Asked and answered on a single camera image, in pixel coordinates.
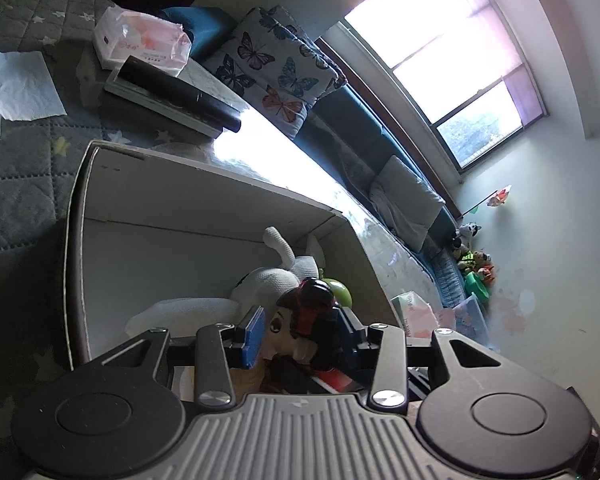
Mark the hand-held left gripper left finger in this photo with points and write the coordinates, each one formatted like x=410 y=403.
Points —
x=252 y=334

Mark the black white plush toy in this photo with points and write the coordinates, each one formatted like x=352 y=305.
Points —
x=467 y=234

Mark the grey cardboard box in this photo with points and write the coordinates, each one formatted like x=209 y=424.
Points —
x=180 y=210

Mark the clear plastic storage bin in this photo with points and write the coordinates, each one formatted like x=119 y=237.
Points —
x=467 y=320

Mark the butterfly print pillow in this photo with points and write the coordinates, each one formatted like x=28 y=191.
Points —
x=275 y=65

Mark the white plush rabbit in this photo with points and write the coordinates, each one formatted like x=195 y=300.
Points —
x=275 y=280

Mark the green alien toy figure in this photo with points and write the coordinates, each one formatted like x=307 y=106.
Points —
x=341 y=291

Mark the large white paper sheet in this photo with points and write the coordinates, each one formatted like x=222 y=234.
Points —
x=20 y=85

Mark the green yellow plush toy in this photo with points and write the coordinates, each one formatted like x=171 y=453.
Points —
x=470 y=261

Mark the black-haired doll with red bow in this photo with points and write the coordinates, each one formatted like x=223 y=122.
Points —
x=285 y=320

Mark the black cylinder case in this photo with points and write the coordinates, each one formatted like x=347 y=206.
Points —
x=180 y=92

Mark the paper pinwheel toy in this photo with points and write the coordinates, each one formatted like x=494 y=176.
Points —
x=500 y=197

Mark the green plastic toy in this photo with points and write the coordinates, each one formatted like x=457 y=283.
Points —
x=477 y=285

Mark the window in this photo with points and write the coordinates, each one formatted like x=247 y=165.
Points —
x=430 y=45

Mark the orange plush toy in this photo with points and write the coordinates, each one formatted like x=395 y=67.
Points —
x=487 y=269

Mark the blue sofa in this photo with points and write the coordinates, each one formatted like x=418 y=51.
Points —
x=350 y=125

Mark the flat white box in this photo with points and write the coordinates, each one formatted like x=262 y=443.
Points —
x=155 y=102

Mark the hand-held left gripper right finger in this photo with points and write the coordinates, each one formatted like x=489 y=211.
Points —
x=349 y=332

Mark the grey white pillow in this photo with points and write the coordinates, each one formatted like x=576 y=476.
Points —
x=405 y=200

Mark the pink white tissue packet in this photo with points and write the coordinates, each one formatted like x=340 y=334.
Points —
x=415 y=310
x=140 y=40

